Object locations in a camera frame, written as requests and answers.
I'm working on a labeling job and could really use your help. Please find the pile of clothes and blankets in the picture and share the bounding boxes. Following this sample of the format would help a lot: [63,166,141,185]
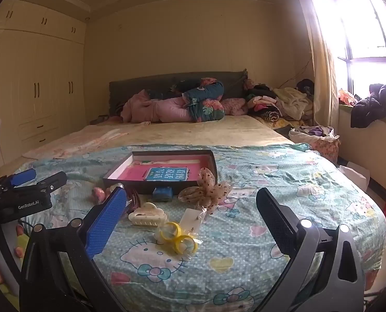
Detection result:
[109,69,248,114]

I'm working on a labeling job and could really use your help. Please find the beige curtain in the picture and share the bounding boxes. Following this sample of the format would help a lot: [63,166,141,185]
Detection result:
[290,0,346,137]

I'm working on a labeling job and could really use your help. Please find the dark hair comb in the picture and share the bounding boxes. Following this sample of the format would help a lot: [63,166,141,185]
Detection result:
[125,188,145,207]

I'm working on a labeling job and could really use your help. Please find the cream wardrobe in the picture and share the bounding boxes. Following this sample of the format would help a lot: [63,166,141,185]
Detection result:
[0,0,86,166]

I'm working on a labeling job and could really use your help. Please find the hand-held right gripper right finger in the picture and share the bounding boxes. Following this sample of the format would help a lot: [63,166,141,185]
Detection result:
[256,187,366,312]

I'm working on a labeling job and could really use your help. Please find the blue printed card in box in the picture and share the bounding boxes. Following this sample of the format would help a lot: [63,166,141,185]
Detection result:
[144,167,189,181]

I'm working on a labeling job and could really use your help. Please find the dark jacket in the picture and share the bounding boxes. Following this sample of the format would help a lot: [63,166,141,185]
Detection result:
[350,83,386,129]

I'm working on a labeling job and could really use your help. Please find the white earring card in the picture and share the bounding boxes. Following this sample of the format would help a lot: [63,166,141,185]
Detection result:
[180,208,210,235]

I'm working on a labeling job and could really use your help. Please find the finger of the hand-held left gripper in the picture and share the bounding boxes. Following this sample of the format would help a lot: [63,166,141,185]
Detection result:
[0,168,37,189]
[24,171,68,199]

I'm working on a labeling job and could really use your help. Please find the dark blue floral quilt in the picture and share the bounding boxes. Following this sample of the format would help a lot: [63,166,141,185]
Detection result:
[170,78,226,122]

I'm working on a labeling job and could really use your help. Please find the yellow rings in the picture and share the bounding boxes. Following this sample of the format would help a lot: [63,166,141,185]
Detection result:
[154,222,202,256]

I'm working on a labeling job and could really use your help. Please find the dark box with pink inside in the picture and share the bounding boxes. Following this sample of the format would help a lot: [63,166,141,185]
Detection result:
[103,150,217,199]

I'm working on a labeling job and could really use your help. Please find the beige bed sheet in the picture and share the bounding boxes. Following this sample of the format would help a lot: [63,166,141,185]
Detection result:
[0,117,292,173]

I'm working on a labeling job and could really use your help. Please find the clear bag of white beads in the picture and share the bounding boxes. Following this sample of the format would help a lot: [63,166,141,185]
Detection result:
[128,202,168,227]

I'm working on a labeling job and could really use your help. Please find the pink quilt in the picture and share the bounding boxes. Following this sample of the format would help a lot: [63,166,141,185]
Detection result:
[120,89,249,123]

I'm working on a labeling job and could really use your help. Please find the small blue box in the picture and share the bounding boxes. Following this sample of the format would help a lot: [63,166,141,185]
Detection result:
[153,187,174,203]

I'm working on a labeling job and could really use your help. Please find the pink hair clip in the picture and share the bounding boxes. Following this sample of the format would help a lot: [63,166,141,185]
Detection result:
[90,187,111,204]

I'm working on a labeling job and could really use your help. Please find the window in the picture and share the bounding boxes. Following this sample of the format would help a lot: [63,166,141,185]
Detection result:
[316,0,386,95]

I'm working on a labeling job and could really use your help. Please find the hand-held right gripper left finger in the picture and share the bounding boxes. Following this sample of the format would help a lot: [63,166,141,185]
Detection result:
[19,185,129,312]

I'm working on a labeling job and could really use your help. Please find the white paper bag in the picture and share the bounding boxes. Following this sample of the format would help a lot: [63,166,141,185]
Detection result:
[337,165,370,186]

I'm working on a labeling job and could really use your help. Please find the polka-dot mesh hair bow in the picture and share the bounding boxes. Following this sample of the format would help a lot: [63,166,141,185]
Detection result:
[178,166,232,217]

